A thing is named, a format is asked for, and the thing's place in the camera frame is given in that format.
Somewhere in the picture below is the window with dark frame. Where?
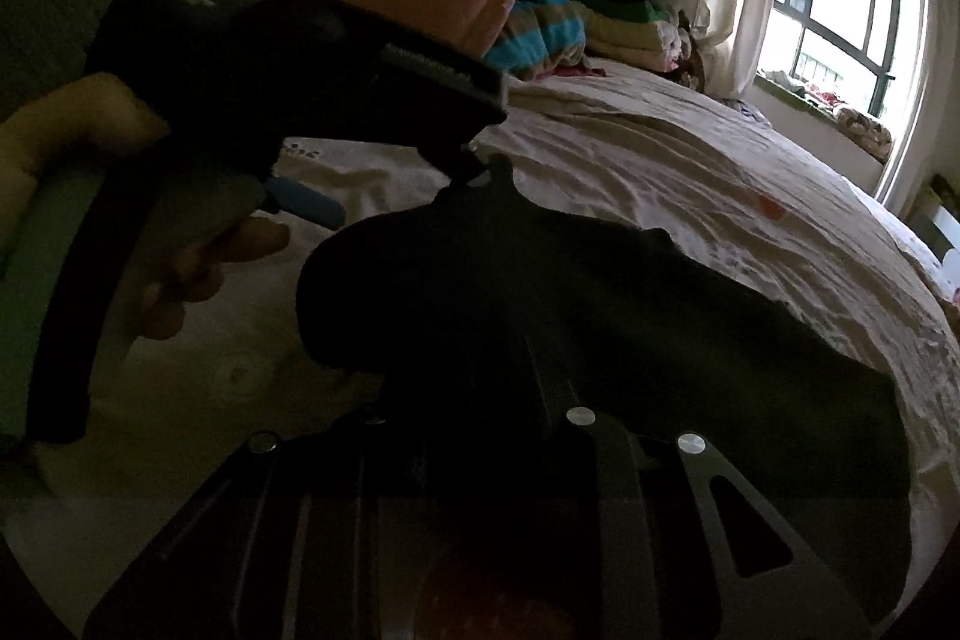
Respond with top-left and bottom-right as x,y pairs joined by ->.
767,0 -> 914,125

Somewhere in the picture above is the blue brown striped blanket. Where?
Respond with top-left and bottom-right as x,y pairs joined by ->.
482,0 -> 591,80

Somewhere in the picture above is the person's right hand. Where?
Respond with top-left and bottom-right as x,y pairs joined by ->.
415,548 -> 576,640

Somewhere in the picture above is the clothes heap on window sill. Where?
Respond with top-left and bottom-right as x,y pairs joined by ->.
756,68 -> 899,163

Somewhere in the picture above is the printed cream bed sheet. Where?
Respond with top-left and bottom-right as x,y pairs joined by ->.
7,53 -> 960,635

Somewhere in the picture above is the black garment with orange patches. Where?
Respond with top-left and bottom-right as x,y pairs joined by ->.
295,155 -> 921,627

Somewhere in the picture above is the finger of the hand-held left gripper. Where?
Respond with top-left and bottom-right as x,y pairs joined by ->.
255,173 -> 350,232

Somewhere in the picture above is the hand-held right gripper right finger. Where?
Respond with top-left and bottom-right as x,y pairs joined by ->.
523,338 -> 875,640

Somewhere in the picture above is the person's left hand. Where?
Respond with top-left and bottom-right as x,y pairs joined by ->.
0,72 -> 291,342

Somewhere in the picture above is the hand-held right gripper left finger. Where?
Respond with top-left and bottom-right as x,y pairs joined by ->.
82,410 -> 422,640

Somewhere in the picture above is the stack of folded clothes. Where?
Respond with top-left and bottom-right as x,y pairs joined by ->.
572,0 -> 707,88

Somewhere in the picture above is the white slatted frame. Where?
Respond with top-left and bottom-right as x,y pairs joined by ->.
910,173 -> 960,260

